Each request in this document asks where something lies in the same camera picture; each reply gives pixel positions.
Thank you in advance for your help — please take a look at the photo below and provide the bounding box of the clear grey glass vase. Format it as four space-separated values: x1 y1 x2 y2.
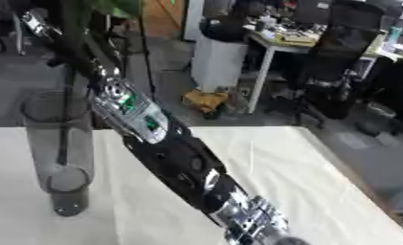
18 91 98 218

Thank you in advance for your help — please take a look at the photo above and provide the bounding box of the white desk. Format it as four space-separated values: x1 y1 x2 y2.
237 26 403 115

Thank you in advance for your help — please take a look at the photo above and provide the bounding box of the dark chair with metal legs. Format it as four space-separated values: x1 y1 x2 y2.
0 0 29 57

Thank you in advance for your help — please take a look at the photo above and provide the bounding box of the black office chair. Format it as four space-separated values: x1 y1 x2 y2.
262 0 389 130

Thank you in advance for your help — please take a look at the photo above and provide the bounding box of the thin black tripod pole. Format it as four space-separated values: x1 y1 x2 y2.
135 9 158 101

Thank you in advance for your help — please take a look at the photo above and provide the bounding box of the black bag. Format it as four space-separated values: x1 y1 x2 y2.
197 14 258 43

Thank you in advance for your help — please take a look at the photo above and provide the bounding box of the white cabinet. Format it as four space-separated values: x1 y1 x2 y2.
189 33 252 94

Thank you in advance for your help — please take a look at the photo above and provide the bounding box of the teal bottle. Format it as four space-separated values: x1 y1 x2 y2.
387 26 403 44

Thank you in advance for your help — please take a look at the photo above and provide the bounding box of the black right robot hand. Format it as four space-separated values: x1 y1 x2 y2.
16 8 111 80

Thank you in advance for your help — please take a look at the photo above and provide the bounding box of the yellow bag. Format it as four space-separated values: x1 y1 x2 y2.
179 89 232 121

